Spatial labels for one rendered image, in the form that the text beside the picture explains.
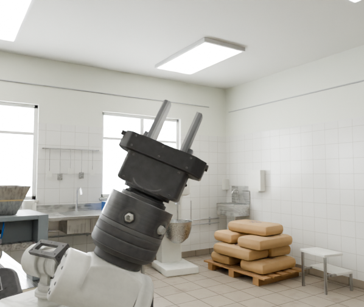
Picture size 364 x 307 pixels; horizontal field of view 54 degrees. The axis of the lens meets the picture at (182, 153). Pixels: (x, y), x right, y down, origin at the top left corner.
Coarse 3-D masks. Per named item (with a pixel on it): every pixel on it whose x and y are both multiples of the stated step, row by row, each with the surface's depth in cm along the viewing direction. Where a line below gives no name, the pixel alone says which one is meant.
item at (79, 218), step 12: (72, 204) 497; (84, 204) 506; (96, 204) 515; (60, 216) 430; (72, 216) 430; (84, 216) 436; (96, 216) 444; (60, 228) 463; (72, 228) 441; (84, 228) 448
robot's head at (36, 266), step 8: (40, 248) 73; (48, 248) 73; (56, 248) 74; (24, 256) 73; (32, 256) 71; (24, 264) 72; (32, 264) 71; (40, 264) 70; (48, 264) 69; (32, 272) 71; (40, 272) 71; (48, 272) 69; (40, 280) 71; (48, 280) 70; (40, 288) 70; (48, 288) 70
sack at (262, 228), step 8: (232, 224) 513; (240, 224) 501; (248, 224) 492; (256, 224) 484; (264, 224) 482; (272, 224) 483; (280, 224) 490; (240, 232) 505; (248, 232) 489; (256, 232) 478; (264, 232) 468; (272, 232) 474; (280, 232) 486
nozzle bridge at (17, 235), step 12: (0, 216) 165; (12, 216) 165; (24, 216) 168; (36, 216) 171; (48, 216) 175; (0, 228) 169; (12, 228) 172; (24, 228) 175; (36, 228) 173; (12, 240) 172; (24, 240) 175; (36, 240) 173
